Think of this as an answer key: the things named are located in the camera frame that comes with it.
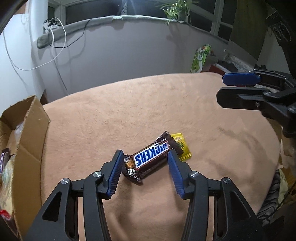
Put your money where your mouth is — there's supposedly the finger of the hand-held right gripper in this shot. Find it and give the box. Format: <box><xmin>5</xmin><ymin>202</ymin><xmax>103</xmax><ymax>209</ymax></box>
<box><xmin>216</xmin><ymin>87</ymin><xmax>270</xmax><ymax>109</ymax></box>
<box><xmin>222</xmin><ymin>68</ymin><xmax>296</xmax><ymax>92</ymax></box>

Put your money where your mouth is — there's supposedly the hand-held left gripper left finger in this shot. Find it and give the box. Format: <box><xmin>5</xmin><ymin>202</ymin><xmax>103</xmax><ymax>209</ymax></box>
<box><xmin>25</xmin><ymin>149</ymin><xmax>125</xmax><ymax>241</ymax></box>

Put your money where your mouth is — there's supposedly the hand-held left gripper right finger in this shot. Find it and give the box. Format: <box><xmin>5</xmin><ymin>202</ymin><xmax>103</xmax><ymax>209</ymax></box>
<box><xmin>167</xmin><ymin>150</ymin><xmax>266</xmax><ymax>241</ymax></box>

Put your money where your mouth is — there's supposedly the yellow snack packet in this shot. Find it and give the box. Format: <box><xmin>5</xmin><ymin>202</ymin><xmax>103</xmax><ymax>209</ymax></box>
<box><xmin>170</xmin><ymin>132</ymin><xmax>192</xmax><ymax>161</ymax></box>

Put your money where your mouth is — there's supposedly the brown chocolate bar blue label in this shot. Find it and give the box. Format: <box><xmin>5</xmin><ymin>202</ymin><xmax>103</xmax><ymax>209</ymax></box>
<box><xmin>122</xmin><ymin>130</ymin><xmax>183</xmax><ymax>184</ymax></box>

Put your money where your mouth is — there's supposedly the brown cardboard box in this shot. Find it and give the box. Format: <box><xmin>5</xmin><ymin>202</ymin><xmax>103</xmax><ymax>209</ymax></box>
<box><xmin>0</xmin><ymin>95</ymin><xmax>51</xmax><ymax>241</ymax></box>

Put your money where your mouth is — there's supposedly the grey patterned cloth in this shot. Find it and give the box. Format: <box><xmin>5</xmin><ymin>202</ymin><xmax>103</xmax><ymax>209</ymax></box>
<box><xmin>222</xmin><ymin>53</ymin><xmax>257</xmax><ymax>75</ymax></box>

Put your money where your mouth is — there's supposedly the red box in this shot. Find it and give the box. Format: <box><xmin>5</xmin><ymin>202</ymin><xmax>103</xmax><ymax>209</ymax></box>
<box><xmin>202</xmin><ymin>64</ymin><xmax>229</xmax><ymax>75</ymax></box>

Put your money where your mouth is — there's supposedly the white fluffy cloth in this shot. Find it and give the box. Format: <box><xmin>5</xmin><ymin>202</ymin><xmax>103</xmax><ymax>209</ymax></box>
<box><xmin>280</xmin><ymin>137</ymin><xmax>296</xmax><ymax>169</ymax></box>

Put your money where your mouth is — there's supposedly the green white carton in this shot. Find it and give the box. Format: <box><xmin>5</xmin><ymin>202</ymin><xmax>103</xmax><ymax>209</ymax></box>
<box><xmin>190</xmin><ymin>44</ymin><xmax>212</xmax><ymax>73</ymax></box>

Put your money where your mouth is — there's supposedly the dark olive curtain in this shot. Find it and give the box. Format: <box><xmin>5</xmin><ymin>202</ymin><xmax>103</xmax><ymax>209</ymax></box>
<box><xmin>229</xmin><ymin>0</ymin><xmax>270</xmax><ymax>59</ymax></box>

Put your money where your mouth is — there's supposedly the dark printed cloth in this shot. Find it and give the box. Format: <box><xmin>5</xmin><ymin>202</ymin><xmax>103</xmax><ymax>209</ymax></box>
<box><xmin>264</xmin><ymin>0</ymin><xmax>296</xmax><ymax>78</ymax></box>

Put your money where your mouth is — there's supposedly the black white striped cloth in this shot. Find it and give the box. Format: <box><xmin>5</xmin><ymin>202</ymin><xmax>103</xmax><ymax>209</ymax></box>
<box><xmin>257</xmin><ymin>171</ymin><xmax>287</xmax><ymax>225</ymax></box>

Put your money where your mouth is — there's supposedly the green potted plant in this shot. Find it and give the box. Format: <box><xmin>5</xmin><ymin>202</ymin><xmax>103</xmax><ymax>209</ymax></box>
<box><xmin>159</xmin><ymin>0</ymin><xmax>192</xmax><ymax>24</ymax></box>

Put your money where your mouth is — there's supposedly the sliced bread in clear bag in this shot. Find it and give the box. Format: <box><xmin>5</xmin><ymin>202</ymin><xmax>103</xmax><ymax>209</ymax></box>
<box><xmin>0</xmin><ymin>156</ymin><xmax>16</xmax><ymax>211</ymax></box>

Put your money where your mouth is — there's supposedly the chocolate bar with torn wrapper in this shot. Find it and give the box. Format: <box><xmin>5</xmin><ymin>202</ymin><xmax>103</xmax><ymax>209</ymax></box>
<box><xmin>0</xmin><ymin>149</ymin><xmax>11</xmax><ymax>173</ymax></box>

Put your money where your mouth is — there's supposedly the white power strip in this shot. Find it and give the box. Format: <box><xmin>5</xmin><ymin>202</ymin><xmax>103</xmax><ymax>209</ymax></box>
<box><xmin>43</xmin><ymin>19</ymin><xmax>60</xmax><ymax>32</ymax></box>

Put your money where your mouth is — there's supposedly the looping white cable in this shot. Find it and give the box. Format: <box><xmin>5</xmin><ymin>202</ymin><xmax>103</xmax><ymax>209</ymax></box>
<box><xmin>2</xmin><ymin>17</ymin><xmax>67</xmax><ymax>70</ymax></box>

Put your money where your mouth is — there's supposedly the thin black cable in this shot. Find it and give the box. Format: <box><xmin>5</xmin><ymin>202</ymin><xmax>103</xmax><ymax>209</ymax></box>
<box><xmin>50</xmin><ymin>19</ymin><xmax>92</xmax><ymax>48</ymax></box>

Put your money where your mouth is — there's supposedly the dark window with white frame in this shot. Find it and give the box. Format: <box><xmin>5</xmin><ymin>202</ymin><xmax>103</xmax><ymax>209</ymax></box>
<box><xmin>47</xmin><ymin>0</ymin><xmax>236</xmax><ymax>40</ymax></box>

